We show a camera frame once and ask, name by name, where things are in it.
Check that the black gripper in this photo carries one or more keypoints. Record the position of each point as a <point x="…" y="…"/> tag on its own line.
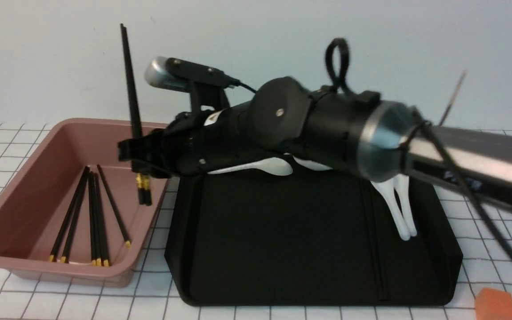
<point x="192" y="146"/>

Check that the black chopstick gold band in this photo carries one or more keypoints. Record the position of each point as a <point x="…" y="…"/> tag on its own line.
<point x="131" y="86"/>
<point x="146" y="190"/>

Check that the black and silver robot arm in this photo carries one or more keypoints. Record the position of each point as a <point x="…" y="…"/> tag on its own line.
<point x="362" y="135"/>

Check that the white spoon lying sideways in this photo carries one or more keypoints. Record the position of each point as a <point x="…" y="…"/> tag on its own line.
<point x="275" y="166"/>

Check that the black chopstick in bin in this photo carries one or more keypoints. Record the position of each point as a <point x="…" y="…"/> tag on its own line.
<point x="91" y="219"/>
<point x="72" y="230"/>
<point x="68" y="215"/>
<point x="115" y="209"/>
<point x="104" y="255"/>

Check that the white spoon at tray edge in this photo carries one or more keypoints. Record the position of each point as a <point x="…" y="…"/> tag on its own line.
<point x="311" y="165"/>

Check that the pink plastic bin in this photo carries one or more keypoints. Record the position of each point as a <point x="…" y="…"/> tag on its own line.
<point x="34" y="204"/>

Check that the black plastic tray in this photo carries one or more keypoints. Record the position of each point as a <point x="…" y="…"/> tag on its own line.
<point x="249" y="238"/>

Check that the lone black chopstick on tray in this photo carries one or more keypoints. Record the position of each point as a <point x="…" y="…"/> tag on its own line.
<point x="370" y="220"/>

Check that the white grid tablecloth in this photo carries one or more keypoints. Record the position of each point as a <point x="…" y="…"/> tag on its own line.
<point x="152" y="295"/>

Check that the orange foam cube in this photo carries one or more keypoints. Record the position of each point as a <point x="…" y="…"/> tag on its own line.
<point x="493" y="304"/>

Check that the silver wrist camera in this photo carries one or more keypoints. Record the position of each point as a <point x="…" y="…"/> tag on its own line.
<point x="205" y="85"/>

